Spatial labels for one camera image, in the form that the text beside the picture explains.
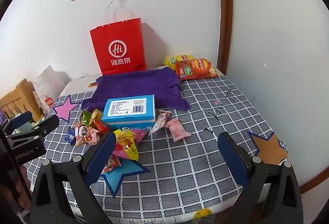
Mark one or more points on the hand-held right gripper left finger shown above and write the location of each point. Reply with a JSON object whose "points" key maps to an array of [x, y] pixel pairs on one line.
{"points": [[102, 154]]}

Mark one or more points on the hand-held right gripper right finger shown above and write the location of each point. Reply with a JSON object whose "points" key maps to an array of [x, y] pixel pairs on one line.
{"points": [[231, 159]]}

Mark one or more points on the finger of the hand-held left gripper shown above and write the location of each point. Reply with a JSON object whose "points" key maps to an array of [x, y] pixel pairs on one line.
{"points": [[47, 124], [21, 117]]}

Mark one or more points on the red white lychee packet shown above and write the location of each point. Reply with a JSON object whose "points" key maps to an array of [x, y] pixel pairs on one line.
{"points": [[113, 162]]}

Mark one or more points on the red snack packet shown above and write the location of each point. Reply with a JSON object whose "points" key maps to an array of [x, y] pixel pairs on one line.
{"points": [[102, 127]]}

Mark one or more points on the yellow pink fries packet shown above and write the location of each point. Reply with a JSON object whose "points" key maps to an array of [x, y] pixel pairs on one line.
{"points": [[127, 143]]}

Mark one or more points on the panda print snack packet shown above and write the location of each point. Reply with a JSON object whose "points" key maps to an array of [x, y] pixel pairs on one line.
{"points": [[83, 134]]}

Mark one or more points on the small yellow snack packet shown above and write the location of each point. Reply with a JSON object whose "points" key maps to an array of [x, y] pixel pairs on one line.
{"points": [[97, 114]]}

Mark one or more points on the pink candy packet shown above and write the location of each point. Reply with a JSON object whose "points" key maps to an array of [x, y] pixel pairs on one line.
{"points": [[177, 130]]}

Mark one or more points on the long pink stick packet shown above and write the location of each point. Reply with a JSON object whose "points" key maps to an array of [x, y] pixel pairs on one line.
{"points": [[160, 121]]}

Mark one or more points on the red white shopping bag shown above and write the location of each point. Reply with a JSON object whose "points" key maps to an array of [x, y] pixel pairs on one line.
{"points": [[48, 103]]}

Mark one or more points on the small blue packet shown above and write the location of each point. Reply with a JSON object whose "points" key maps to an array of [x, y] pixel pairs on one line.
{"points": [[70, 135]]}

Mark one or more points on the green candy packet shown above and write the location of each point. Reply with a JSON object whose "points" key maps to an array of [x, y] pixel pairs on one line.
{"points": [[84, 117]]}

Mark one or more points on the grey checked bedsheet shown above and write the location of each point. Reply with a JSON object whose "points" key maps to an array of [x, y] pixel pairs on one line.
{"points": [[192, 162]]}

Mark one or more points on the white plastic bag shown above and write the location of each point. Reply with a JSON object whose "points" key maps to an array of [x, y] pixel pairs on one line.
{"points": [[48, 80]]}

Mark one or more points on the blue tissue pack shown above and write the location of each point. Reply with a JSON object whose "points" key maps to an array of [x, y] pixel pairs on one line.
{"points": [[128, 111]]}

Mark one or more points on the purple towel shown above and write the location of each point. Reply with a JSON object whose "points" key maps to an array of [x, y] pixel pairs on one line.
{"points": [[138, 82]]}

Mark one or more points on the orange chip bag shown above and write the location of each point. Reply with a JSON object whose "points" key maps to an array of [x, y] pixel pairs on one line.
{"points": [[195, 68]]}

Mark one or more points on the red paper bag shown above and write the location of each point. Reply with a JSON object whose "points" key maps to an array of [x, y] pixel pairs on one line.
{"points": [[115, 41]]}

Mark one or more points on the yellow chip bag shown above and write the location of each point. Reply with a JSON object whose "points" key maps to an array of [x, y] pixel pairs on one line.
{"points": [[171, 61]]}

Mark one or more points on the wooden furniture frame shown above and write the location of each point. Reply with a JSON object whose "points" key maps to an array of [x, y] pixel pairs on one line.
{"points": [[20, 93]]}

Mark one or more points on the brown wooden door frame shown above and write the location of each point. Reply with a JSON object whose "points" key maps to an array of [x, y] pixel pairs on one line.
{"points": [[226, 8]]}

